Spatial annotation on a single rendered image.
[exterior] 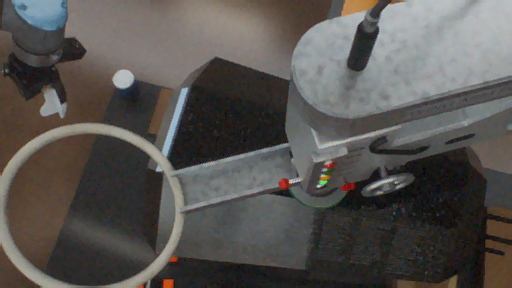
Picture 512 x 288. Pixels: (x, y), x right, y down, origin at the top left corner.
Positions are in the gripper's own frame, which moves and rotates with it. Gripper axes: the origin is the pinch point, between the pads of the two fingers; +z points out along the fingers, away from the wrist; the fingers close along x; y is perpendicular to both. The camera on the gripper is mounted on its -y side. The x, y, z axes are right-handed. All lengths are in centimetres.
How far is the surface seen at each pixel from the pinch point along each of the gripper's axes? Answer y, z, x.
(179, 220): -14, 28, 41
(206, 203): -22, 24, 42
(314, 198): -56, 33, 64
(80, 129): -10.9, 27.9, 3.7
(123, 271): -24, 147, 35
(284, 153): -49, 19, 47
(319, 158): -28, -23, 53
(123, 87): -78, 128, -32
